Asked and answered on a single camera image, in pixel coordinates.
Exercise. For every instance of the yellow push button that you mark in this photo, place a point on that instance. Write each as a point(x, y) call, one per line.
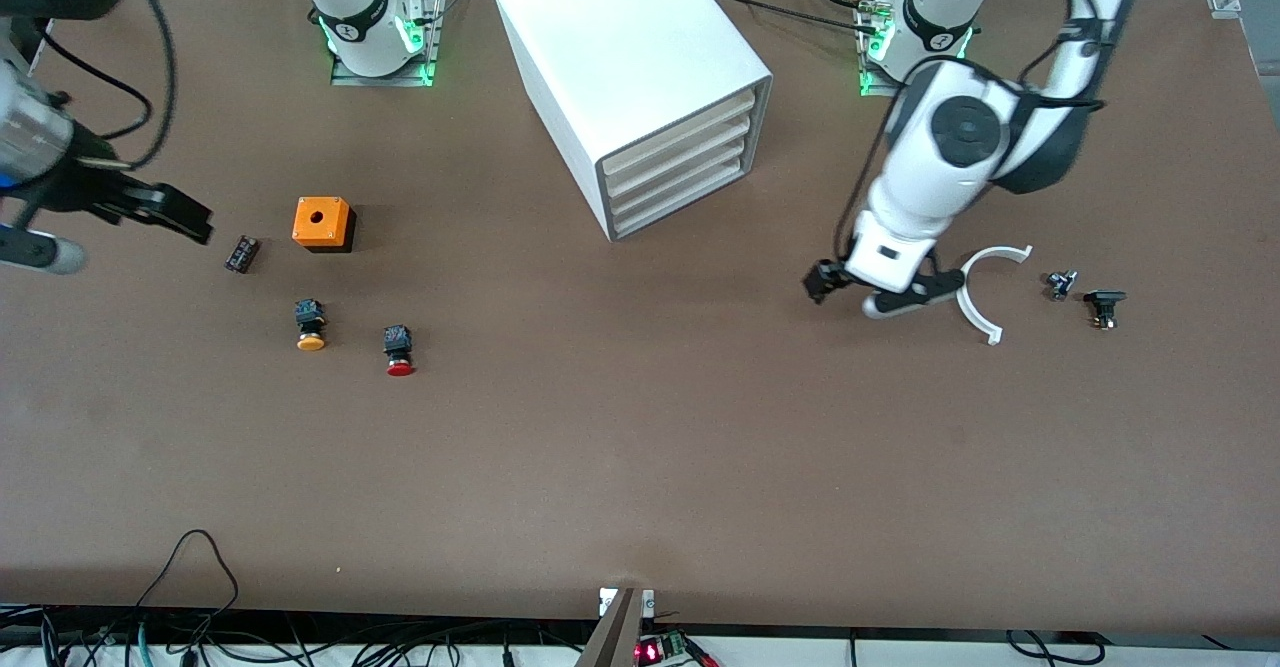
point(310, 322)

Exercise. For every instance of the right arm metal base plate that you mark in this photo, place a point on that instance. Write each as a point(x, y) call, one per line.
point(385, 79)

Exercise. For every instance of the small black silver part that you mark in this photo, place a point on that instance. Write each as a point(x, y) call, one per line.
point(1059, 285)

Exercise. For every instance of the white plastic drawer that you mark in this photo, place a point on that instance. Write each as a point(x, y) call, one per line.
point(685, 137)
point(680, 197)
point(680, 169)

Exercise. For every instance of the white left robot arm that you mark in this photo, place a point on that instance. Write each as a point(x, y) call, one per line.
point(950, 157)

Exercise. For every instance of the small black terminal block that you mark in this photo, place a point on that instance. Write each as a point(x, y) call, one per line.
point(242, 254)

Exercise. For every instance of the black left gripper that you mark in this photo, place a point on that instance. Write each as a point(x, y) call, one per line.
point(828, 278)

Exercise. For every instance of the white curved plastic arc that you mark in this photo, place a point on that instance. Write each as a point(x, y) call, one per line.
point(985, 325)

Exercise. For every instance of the orange box with hole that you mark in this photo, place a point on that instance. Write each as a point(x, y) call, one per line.
point(320, 219)

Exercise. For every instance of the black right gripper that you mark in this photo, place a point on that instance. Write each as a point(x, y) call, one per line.
point(82, 191)

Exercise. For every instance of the circuit board with red display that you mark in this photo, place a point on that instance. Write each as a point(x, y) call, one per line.
point(662, 650)

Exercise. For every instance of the white drawer cabinet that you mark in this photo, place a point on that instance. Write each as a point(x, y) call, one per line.
point(620, 37)

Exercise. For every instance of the black knob part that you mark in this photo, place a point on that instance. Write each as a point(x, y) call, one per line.
point(1104, 299)

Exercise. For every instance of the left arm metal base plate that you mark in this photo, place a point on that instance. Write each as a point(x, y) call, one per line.
point(870, 82)

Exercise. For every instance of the red push button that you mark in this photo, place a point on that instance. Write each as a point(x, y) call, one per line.
point(399, 347)

